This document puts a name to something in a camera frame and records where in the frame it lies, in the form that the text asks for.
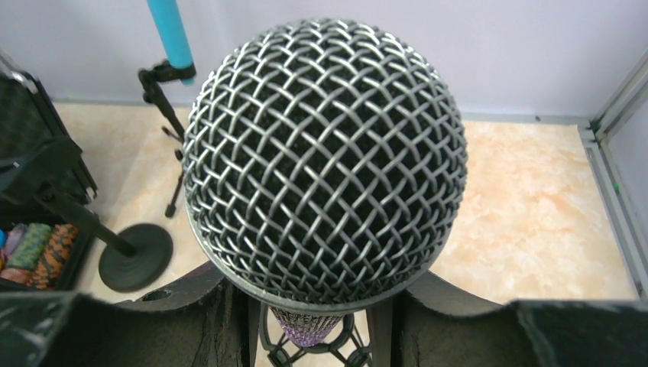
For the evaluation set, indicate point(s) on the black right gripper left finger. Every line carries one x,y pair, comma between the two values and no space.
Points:
196,320

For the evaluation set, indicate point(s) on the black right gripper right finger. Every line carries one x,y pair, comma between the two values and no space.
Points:
434,323

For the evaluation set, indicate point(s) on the black shock-mount tripod stand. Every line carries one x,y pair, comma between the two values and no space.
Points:
348,344

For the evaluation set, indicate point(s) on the purple glitter microphone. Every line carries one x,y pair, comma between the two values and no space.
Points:
324,164

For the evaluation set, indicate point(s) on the black round-base microphone stand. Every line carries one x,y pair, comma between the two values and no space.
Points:
132,259

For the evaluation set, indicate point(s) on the teal blue microphone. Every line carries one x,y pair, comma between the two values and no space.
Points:
172,33

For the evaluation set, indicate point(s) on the black poker chip case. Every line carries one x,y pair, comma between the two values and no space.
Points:
28,118

